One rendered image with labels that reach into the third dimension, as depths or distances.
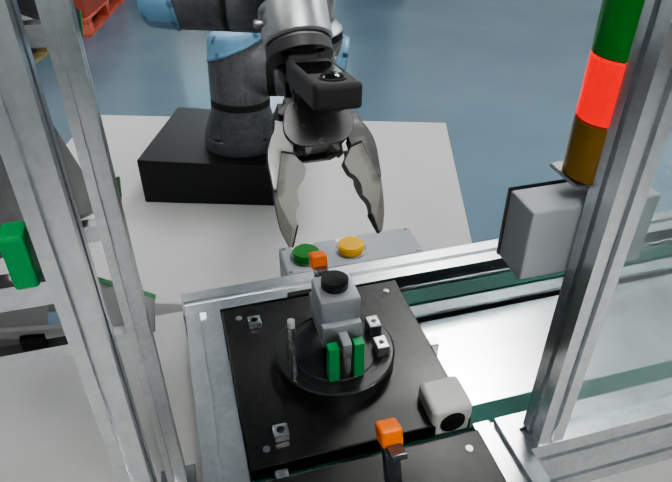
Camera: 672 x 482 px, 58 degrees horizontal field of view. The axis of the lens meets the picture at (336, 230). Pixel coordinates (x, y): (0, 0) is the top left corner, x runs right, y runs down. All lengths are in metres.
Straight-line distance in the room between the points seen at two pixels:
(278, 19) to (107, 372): 0.40
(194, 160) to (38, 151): 0.91
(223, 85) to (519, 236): 0.76
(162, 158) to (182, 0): 0.49
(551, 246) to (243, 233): 0.70
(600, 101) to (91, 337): 0.38
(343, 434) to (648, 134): 0.41
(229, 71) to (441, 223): 0.48
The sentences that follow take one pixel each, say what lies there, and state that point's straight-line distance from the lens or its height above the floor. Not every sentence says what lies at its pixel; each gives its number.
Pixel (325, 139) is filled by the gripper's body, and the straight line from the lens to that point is 0.61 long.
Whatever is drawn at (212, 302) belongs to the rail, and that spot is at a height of 0.96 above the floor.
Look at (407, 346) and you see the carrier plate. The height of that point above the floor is 0.97.
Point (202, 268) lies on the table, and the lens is 1.06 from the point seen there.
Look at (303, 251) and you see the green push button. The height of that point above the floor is 0.97.
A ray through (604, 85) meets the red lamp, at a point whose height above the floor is 1.34.
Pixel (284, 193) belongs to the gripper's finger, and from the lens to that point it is 0.60.
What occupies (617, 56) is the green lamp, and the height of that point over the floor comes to 1.36.
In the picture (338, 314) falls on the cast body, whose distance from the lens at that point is 0.65.
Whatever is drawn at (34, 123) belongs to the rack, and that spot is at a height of 1.40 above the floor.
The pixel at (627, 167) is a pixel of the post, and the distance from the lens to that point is 0.49.
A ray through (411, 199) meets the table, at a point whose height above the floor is 0.86.
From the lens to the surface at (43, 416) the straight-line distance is 0.91.
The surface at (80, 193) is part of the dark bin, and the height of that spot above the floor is 1.26.
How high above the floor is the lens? 1.51
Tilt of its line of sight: 35 degrees down
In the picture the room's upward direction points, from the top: straight up
